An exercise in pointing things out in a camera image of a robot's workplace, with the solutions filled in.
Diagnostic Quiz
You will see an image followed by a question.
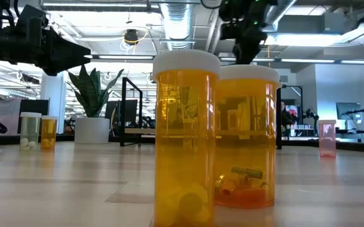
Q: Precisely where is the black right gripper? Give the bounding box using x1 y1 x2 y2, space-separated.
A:
218 0 266 66

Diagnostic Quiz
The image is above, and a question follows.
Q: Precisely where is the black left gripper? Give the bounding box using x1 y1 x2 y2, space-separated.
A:
0 4 91 77

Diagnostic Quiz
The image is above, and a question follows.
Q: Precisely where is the small orange pill bottle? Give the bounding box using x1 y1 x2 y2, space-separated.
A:
152 49 221 227
40 115 59 151

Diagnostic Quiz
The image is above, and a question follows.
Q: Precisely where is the clear pill bottle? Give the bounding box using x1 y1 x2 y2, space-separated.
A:
19 112 42 152

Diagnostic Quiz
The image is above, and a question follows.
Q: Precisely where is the small pink pill bottle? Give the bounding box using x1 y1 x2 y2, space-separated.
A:
317 119 338 158

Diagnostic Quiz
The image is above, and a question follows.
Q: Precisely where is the black partition panel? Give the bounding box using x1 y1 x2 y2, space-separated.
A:
17 99 50 135

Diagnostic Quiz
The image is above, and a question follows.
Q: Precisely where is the person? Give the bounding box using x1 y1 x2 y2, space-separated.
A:
279 100 293 137

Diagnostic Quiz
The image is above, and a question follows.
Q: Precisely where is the green plant in white pot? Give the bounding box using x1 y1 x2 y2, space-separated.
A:
67 64 125 145

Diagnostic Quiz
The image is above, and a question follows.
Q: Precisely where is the white cloth banner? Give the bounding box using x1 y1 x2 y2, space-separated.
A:
0 97 22 136

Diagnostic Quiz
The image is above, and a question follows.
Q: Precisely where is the black computer monitor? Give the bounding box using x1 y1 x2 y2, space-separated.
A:
105 99 138 127

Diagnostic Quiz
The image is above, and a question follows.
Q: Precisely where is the large orange bottle with capsules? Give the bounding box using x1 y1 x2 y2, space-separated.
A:
214 64 283 209

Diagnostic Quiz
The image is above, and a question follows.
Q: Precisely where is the grey computer monitor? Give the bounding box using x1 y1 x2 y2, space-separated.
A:
335 102 362 121

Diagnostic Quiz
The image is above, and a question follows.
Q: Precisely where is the silver ribbed air duct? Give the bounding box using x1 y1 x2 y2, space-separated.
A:
158 2 199 51
263 0 298 28

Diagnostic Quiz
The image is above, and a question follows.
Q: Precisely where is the black overhead camera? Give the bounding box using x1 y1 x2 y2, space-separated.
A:
123 28 140 45

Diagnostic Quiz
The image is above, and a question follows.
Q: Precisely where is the colourful wall poster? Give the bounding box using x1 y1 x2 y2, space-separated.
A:
287 105 299 127

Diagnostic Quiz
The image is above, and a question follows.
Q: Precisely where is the wooden shelf with black frame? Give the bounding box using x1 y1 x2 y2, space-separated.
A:
119 76 304 151

